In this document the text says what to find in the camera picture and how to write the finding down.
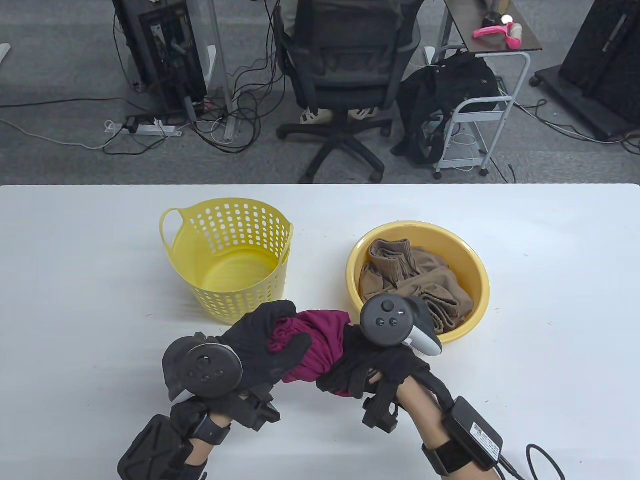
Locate yellow plastic basin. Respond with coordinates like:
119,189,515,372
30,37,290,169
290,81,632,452
346,221,491,345

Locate black braided cable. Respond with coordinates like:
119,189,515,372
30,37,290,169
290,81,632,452
497,444,566,480

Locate black backpack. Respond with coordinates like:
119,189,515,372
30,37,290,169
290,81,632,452
391,50,501,166

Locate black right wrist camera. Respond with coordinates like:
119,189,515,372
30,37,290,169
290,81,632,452
362,377,401,430

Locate black right hand controller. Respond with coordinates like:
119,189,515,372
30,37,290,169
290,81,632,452
360,295,443,357

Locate black right forearm strap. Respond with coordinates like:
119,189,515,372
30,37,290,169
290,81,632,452
421,440,473,476

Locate brown shorts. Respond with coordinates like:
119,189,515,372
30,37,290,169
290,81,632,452
359,238,475,336

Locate black hand controller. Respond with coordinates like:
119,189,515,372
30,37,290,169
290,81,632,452
162,336,244,403
360,295,443,357

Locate person's right forearm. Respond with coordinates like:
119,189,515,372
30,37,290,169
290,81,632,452
395,377,506,480

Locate white rolling cart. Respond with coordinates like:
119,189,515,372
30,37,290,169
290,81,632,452
425,0,543,180

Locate person's left hand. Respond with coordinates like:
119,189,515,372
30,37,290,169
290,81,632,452
172,300,313,426

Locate pink handled tool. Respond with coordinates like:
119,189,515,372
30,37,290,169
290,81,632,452
473,23,522,50

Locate black computer tower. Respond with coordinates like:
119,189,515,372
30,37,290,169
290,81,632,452
112,0,208,118

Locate white power strip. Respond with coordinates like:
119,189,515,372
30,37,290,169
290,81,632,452
105,120,183,137

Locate white desk leg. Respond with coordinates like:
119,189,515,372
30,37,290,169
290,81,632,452
207,0,240,143

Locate person's left forearm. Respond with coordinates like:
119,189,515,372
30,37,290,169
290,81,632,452
185,415,233,480

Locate black battery pack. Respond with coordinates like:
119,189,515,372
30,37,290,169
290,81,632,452
442,396,504,471

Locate maroon shorts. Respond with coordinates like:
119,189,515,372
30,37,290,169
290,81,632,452
267,310,351,385

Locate black left wrist strap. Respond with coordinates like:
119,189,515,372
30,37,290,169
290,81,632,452
192,412,232,445

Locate black left hand controller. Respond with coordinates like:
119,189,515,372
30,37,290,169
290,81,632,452
162,336,244,403

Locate person's right hand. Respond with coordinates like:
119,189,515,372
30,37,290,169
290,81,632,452
316,325,432,398

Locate black office chair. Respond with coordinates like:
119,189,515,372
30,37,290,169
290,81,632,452
275,0,423,184

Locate black cabinet on casters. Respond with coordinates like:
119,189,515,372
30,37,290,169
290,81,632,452
530,0,640,142

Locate yellow perforated plastic basket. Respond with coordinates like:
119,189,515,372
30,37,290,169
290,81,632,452
160,198,295,326

